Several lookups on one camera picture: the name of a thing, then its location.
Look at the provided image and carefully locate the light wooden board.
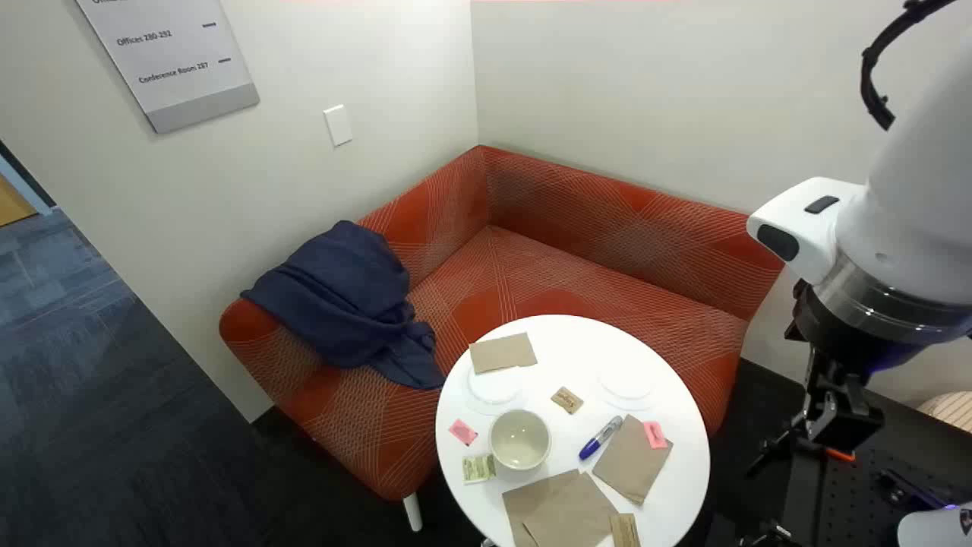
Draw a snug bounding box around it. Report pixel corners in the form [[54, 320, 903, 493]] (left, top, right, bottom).
[[917, 388, 972, 435]]

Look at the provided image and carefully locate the black side table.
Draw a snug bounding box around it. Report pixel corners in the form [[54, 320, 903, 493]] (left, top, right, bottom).
[[784, 388, 972, 547]]

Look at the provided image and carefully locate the white ceramic bowl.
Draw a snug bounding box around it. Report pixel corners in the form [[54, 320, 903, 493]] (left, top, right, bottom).
[[490, 407, 554, 475]]

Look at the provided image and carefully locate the small brown sachet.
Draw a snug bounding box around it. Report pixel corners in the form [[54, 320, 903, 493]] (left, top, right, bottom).
[[549, 385, 588, 416]]

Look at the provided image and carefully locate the orange red sofa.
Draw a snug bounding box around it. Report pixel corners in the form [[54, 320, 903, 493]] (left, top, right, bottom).
[[220, 144, 787, 507]]

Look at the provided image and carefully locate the narrow brown paper packet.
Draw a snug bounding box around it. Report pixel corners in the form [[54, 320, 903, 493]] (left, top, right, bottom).
[[609, 510, 645, 547]]

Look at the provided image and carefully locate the white grey rounded device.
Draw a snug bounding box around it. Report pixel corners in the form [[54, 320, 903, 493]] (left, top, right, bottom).
[[895, 501, 972, 547]]

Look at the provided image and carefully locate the round white table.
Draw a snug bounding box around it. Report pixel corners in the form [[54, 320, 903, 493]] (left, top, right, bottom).
[[436, 313, 714, 547]]

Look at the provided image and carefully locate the white round lid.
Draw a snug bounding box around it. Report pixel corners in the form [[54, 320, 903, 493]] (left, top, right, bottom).
[[465, 367, 530, 407]]

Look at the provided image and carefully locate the navy blue cloth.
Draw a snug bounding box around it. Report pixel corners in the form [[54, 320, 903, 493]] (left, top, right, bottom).
[[240, 219, 448, 393]]

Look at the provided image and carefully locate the medium brown paper napkin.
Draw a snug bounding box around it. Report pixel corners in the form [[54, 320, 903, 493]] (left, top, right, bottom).
[[589, 414, 679, 507]]

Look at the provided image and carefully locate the white light switch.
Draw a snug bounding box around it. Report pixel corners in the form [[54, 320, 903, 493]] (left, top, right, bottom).
[[323, 102, 355, 148]]

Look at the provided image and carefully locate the green sachet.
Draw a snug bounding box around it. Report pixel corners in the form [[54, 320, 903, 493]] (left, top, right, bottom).
[[459, 453, 498, 487]]

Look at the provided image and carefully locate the grey wall sign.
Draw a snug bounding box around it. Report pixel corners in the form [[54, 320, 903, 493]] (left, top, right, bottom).
[[73, 0, 261, 136]]

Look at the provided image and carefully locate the black tripod with orange clamp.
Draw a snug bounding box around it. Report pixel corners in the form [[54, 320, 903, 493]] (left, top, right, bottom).
[[745, 348, 887, 547]]

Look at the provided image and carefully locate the blue marker with white cap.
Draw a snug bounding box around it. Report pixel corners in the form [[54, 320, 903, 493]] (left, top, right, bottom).
[[578, 414, 628, 465]]

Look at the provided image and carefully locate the small brown paper napkin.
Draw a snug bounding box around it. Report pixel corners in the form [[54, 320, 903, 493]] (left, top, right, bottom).
[[467, 333, 540, 378]]

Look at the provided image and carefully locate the large brown paper napkin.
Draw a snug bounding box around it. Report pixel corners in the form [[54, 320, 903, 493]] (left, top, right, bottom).
[[501, 468, 621, 547]]

